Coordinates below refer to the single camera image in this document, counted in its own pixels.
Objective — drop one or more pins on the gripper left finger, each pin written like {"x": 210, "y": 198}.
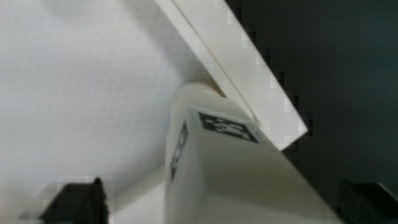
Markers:
{"x": 73, "y": 207}

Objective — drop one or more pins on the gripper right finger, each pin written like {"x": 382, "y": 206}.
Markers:
{"x": 368, "y": 202}

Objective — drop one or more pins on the white desk tabletop tray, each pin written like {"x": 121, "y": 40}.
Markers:
{"x": 98, "y": 55}

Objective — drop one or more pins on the white desk leg with tag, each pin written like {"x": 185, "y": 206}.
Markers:
{"x": 233, "y": 184}

